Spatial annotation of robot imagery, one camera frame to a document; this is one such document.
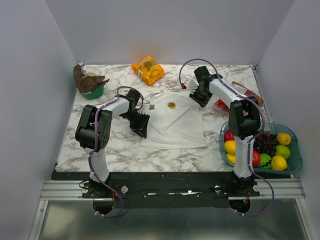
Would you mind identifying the red apple front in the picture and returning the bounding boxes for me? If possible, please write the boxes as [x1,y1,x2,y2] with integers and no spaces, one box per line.
[252,150,261,168]

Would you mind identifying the round gold brooch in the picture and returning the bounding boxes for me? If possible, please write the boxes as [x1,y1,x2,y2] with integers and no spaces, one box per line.
[167,102,176,109]

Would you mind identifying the green bowl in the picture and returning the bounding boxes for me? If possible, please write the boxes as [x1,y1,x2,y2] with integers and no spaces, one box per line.
[73,65,105,101]

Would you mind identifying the yellow lemon bottom right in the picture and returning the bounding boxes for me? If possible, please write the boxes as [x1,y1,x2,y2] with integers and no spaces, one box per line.
[271,155,288,171]

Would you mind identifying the yellow lemon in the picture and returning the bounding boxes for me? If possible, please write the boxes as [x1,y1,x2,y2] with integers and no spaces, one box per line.
[226,153,236,164]
[271,155,288,171]
[276,132,292,146]
[224,140,236,156]

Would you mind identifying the yellow lemon left upper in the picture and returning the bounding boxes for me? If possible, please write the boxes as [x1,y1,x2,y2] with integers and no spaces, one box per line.
[224,140,236,156]

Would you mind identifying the orange snack bag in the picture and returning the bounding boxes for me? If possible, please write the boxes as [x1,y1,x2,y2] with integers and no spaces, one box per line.
[131,55,165,86]

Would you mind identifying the white camisole garment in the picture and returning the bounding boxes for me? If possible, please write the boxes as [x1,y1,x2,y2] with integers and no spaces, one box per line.
[139,83,207,150]

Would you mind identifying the dark purple grape bunch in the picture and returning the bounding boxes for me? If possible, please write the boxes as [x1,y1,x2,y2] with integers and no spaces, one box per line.
[253,131,279,158]

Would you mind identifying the yellow lemon top right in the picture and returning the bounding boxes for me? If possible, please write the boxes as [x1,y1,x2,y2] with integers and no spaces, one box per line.
[276,132,292,146]

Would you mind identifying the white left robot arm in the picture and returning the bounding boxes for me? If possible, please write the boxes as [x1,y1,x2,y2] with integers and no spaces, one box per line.
[75,87,150,198]

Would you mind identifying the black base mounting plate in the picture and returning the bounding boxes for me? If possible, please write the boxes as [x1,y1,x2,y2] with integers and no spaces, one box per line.
[51,172,291,215]

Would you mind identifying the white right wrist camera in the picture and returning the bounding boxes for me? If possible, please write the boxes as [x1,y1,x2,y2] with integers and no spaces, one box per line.
[184,79,199,94]

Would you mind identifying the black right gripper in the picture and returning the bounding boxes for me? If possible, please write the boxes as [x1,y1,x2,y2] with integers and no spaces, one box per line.
[188,85,212,108]

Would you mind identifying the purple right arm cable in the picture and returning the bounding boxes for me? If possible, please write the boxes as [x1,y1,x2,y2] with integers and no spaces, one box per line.
[178,58,275,217]

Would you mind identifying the crumpled brown paper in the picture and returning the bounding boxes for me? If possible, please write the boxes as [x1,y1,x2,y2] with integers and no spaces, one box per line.
[73,62,109,94]

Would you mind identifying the teal plastic fruit basket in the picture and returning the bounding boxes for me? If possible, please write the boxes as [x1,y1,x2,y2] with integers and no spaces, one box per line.
[219,122,303,175]

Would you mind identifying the green lime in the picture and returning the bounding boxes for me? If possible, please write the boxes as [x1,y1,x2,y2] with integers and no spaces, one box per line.
[275,144,291,160]

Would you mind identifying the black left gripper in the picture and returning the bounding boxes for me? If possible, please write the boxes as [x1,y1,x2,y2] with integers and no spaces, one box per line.
[123,110,151,139]

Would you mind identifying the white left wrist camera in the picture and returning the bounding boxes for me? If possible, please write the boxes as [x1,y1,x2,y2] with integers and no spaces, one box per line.
[138,103,155,115]

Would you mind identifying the yellow lemon left lower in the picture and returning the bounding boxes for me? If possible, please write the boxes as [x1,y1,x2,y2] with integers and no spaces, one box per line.
[226,153,236,164]

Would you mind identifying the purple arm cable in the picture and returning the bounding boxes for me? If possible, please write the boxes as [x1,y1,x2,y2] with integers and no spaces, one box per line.
[87,86,144,219]
[178,58,275,217]

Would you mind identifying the red candy bag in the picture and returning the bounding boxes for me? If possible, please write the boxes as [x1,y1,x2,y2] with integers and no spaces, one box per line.
[213,81,265,111]

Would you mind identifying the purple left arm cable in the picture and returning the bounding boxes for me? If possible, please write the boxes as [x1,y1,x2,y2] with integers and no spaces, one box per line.
[87,86,144,219]

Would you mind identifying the green apple with squiggle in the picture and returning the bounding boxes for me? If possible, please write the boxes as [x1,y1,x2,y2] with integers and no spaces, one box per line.
[257,153,272,169]

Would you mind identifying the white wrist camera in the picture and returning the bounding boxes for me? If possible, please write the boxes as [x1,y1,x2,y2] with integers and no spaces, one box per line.
[138,103,155,115]
[184,79,199,94]

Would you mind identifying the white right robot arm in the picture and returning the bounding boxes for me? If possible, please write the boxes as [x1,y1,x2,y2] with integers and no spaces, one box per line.
[189,66,262,196]

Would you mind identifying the aluminium frame rail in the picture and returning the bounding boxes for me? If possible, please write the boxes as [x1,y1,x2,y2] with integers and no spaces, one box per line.
[40,178,306,202]

